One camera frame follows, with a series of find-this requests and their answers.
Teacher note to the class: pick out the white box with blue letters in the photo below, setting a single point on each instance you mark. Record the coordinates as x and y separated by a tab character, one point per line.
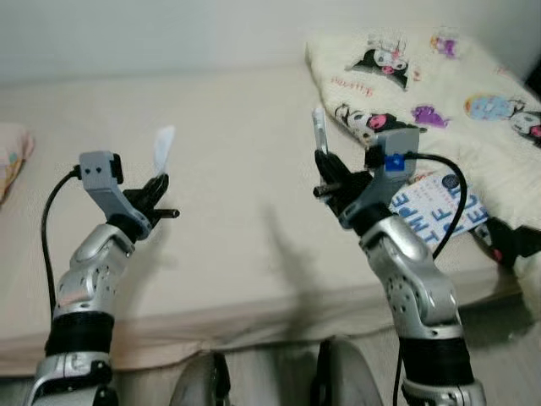
448	199

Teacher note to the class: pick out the cream cartoon print quilt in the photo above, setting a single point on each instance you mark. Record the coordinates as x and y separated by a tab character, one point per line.
456	93

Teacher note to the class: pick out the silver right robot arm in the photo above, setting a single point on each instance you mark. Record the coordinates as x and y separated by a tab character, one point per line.
414	279

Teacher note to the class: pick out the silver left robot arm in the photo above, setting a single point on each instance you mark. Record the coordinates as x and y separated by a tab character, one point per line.
89	271

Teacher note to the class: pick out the cream bed mattress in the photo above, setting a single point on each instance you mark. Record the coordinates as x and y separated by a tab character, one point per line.
237	169

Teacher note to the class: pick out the grey robot left leg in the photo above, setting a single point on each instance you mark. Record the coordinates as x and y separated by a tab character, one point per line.
201	381

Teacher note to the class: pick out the grey robot leg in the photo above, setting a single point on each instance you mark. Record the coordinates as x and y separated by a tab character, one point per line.
201	381
347	372

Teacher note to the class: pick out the grey robot right leg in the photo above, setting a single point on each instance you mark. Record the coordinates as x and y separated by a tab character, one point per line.
347	372

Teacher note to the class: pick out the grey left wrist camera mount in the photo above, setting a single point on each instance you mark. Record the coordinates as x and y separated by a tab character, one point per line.
106	182

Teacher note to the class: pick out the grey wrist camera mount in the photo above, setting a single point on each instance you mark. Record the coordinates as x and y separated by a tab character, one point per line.
106	182
385	182

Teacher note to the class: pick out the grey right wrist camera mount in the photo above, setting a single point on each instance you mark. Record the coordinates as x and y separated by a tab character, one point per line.
385	182

